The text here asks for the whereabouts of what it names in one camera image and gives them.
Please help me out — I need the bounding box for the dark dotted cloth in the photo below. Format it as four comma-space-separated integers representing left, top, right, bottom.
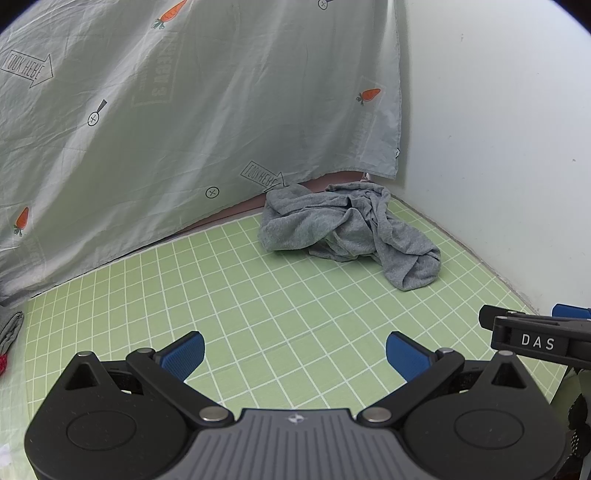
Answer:
564, 392, 591, 462

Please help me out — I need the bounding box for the pink board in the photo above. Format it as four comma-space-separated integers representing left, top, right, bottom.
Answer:
173, 170, 372, 238

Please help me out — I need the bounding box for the carrot print grey sheet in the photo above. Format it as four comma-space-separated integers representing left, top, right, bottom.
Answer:
0, 0, 403, 308

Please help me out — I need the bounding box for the grey zip hoodie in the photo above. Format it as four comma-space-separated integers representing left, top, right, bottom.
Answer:
257, 181, 441, 291

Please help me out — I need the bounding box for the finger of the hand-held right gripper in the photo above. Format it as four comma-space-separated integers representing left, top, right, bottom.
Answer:
479, 305, 591, 370
551, 304, 591, 320

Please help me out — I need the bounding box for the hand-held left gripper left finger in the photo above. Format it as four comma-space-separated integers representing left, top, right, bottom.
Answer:
60, 330, 234, 428

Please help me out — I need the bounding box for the folded grey garment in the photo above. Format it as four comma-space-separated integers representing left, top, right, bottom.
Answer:
0, 310, 25, 357

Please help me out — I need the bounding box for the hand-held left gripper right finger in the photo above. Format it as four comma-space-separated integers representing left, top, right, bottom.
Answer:
355, 330, 532, 428

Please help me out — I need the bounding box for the green grid mat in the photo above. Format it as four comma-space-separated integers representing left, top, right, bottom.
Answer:
0, 191, 573, 480

